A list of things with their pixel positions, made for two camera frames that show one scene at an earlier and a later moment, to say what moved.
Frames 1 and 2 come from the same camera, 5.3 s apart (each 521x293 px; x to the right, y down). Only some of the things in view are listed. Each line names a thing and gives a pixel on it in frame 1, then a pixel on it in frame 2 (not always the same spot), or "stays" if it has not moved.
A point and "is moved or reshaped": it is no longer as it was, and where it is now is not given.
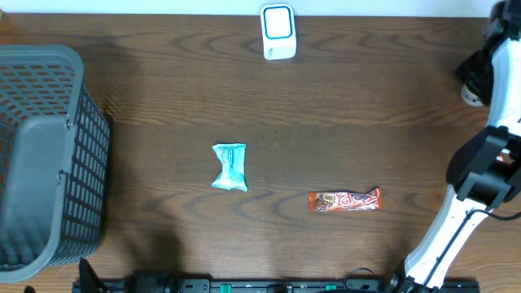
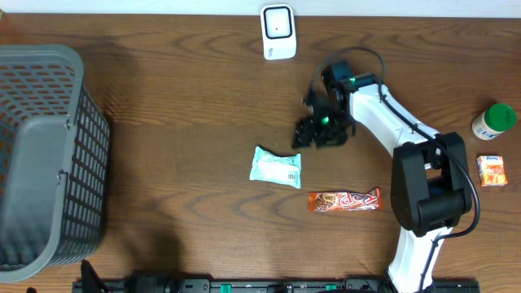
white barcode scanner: (278, 31) stays
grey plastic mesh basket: (54, 163) stays
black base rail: (277, 286) stays
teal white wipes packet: (234, 167) → (277, 168)
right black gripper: (486, 89) → (306, 128)
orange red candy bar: (344, 200) stays
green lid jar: (470, 98) is moved or reshaped
